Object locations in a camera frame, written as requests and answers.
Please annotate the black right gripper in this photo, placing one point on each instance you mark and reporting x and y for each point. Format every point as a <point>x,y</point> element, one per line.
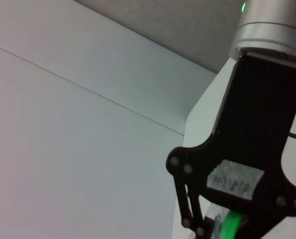
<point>257,124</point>

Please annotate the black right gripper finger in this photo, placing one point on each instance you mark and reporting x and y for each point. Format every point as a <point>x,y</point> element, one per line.
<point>191,214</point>

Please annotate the transparent green-edged document bag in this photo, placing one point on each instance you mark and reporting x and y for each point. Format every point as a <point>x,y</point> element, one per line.
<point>229,224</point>

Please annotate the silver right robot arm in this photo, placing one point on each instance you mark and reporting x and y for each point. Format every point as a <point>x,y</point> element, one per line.
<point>269,27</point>

